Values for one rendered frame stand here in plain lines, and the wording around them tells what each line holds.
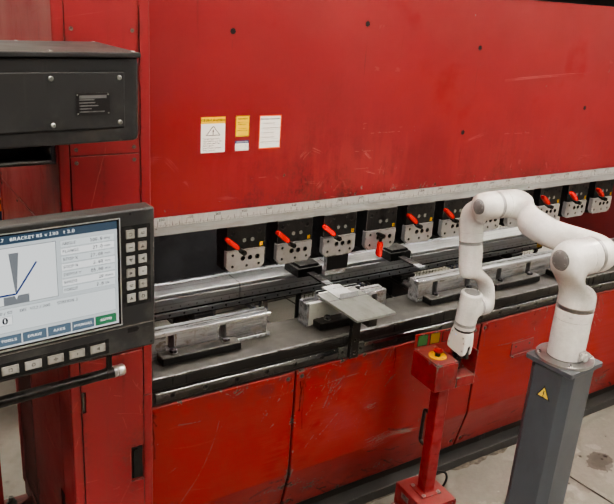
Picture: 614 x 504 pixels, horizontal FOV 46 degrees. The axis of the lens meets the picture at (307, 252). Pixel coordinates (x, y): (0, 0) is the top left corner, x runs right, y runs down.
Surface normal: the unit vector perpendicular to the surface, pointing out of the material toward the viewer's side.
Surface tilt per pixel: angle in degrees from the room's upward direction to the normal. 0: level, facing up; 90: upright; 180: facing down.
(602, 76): 90
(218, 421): 90
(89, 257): 90
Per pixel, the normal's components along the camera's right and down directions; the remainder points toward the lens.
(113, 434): 0.54, 0.32
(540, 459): -0.80, 0.15
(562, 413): -0.15, 0.32
